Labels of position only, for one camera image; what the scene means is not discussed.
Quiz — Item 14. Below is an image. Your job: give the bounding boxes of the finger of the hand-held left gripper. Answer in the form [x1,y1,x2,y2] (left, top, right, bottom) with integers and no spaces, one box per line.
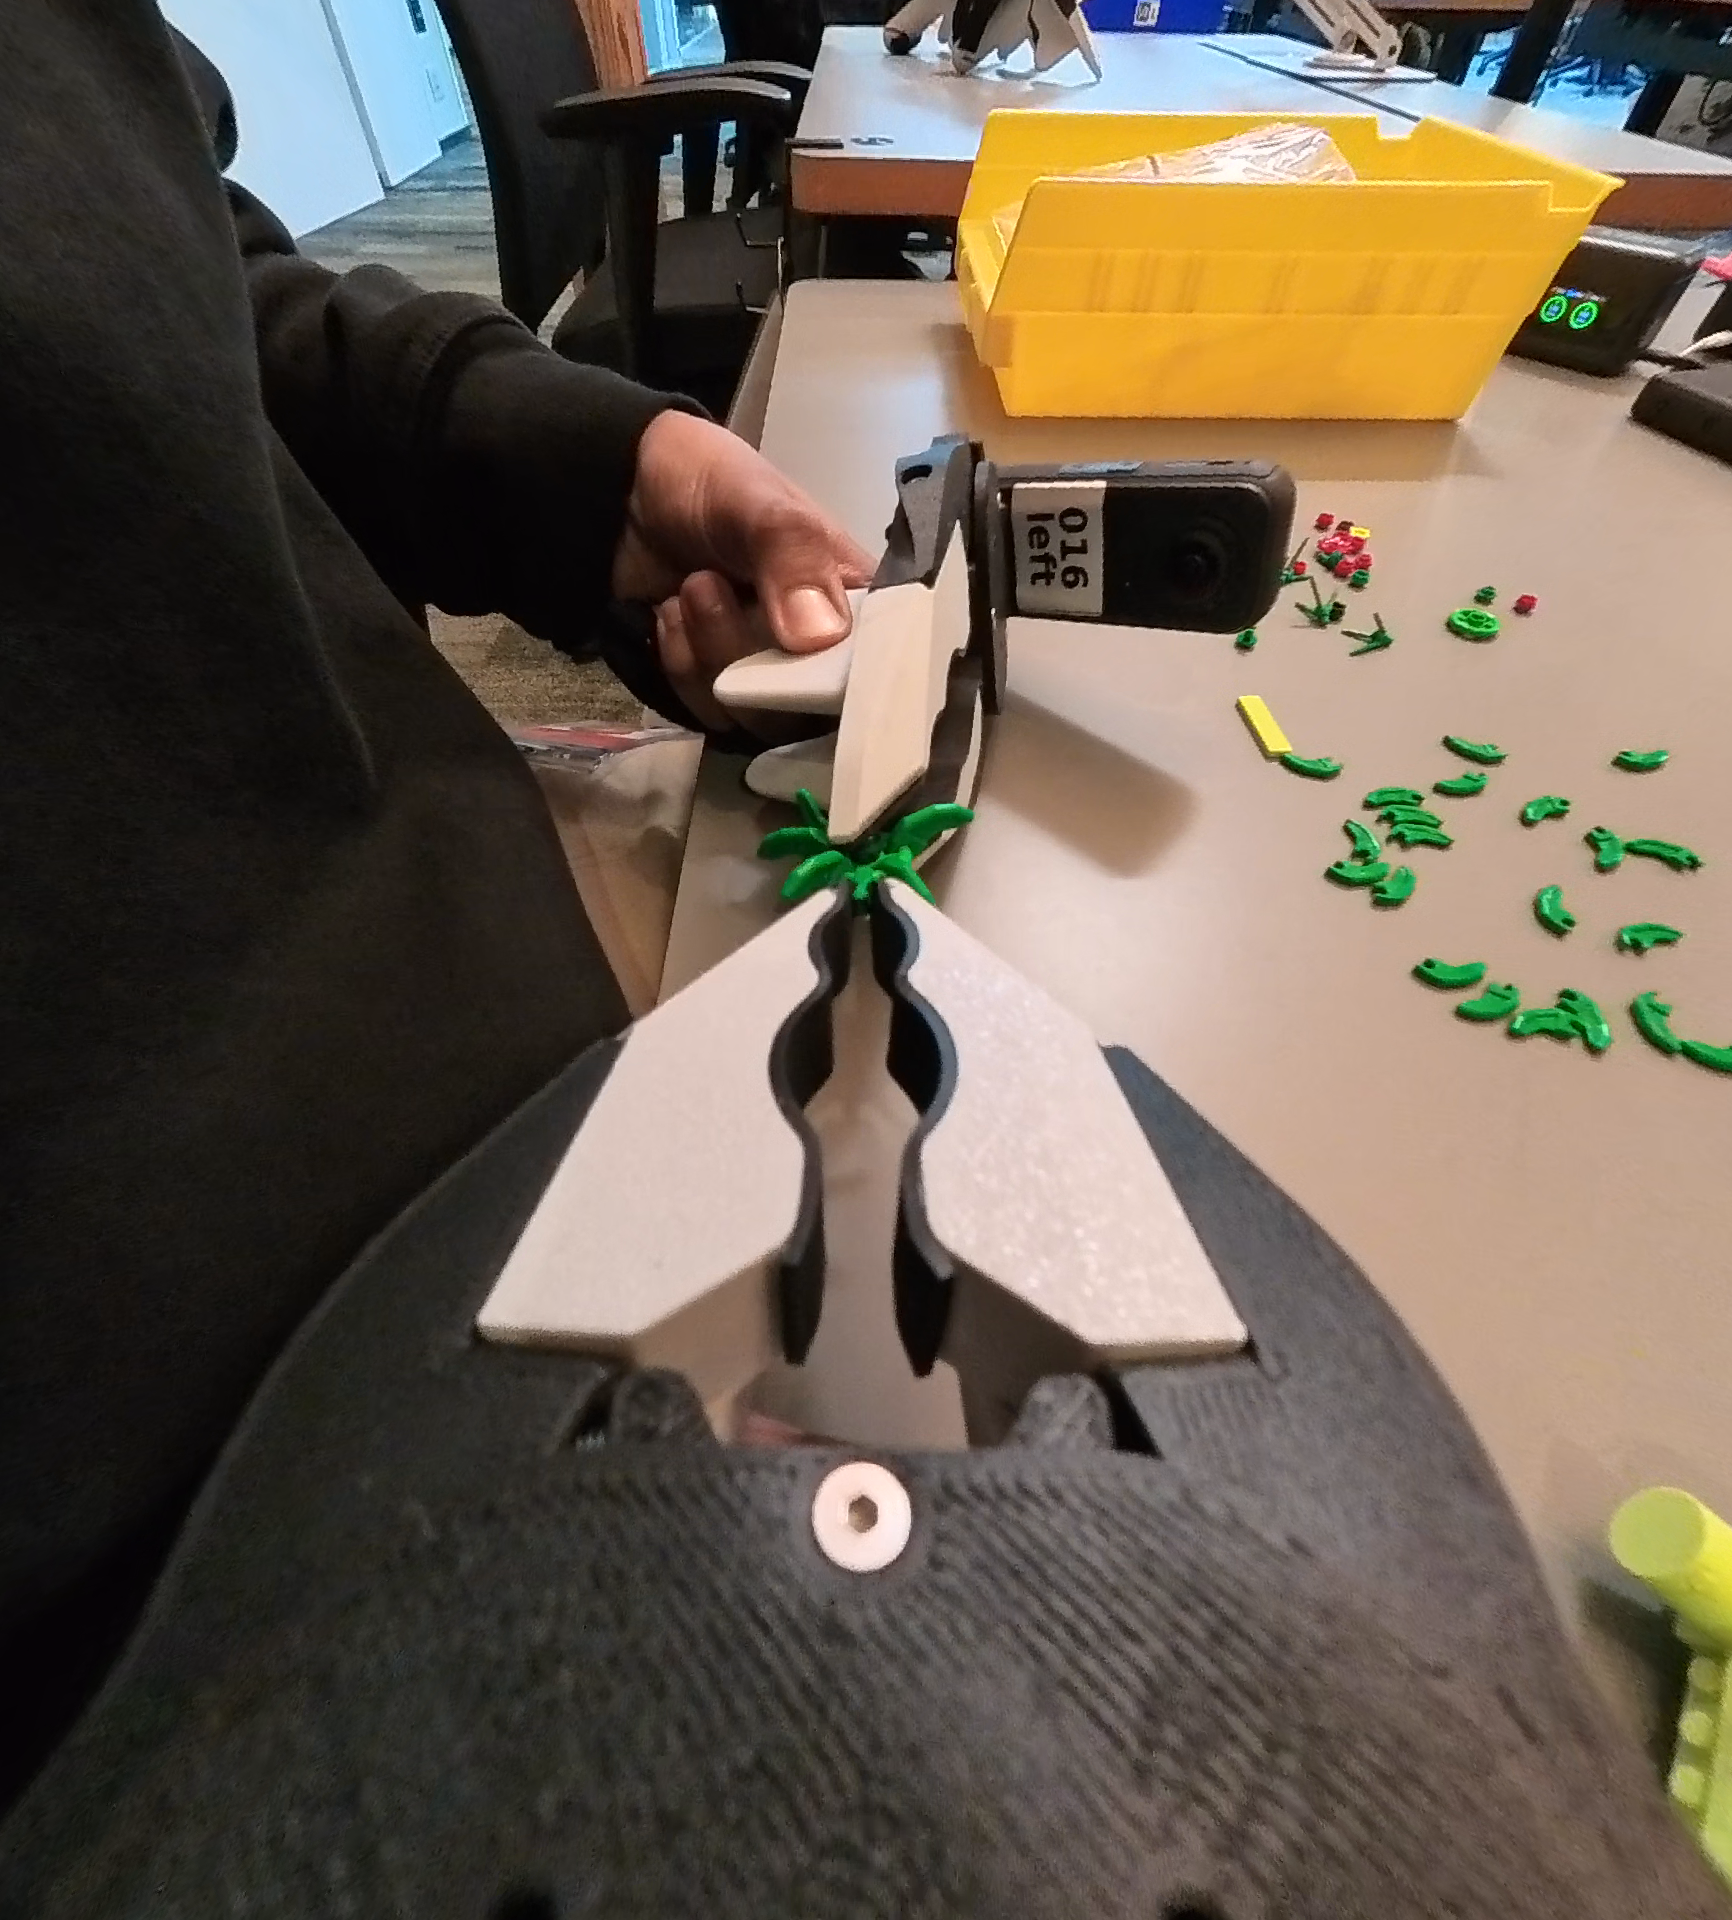
[825,532,977,846]
[881,660,993,871]

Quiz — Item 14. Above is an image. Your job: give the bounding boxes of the black battery charger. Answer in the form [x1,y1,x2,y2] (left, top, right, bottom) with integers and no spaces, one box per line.
[1502,227,1709,378]

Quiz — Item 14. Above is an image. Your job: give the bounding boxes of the person's left forearm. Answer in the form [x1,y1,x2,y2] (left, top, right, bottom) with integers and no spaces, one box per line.
[228,180,719,617]

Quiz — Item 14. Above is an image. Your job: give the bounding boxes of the black and white tool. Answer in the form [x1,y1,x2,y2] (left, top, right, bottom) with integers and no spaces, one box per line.
[881,0,1109,79]

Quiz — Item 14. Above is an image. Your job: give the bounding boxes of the person's black jacket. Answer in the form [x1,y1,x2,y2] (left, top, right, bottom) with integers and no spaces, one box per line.
[0,0,629,1878]

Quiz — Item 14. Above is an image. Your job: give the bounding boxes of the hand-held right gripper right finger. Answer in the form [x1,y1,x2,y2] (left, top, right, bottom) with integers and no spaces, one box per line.
[873,883,1251,1450]

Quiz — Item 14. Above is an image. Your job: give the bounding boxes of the person's left hand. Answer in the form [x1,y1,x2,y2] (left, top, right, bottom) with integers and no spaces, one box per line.
[611,407,881,743]

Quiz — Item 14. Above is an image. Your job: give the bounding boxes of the yellow plastic bin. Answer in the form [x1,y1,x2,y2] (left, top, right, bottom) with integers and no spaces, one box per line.
[956,107,1627,422]

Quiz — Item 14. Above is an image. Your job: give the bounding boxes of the scattered green leaf pieces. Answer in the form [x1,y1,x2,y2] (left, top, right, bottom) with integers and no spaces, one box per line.
[1278,726,1732,1079]

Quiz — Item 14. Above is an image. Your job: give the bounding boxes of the scattered red flower pieces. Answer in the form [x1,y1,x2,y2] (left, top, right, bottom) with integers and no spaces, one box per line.
[1232,509,1544,661]

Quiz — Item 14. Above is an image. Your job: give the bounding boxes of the clear plastic bag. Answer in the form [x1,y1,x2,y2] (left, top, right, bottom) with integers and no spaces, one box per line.
[1107,121,1365,194]

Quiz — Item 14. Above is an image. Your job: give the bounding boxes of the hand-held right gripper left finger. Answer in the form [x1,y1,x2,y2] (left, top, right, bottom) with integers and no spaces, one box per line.
[476,900,860,1428]

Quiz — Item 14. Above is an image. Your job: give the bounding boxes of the black office chair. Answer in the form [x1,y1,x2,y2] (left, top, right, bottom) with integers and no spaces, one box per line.
[431,0,817,414]

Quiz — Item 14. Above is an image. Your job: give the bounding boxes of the green toy plant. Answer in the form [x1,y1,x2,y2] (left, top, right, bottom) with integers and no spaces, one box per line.
[758,789,980,918]

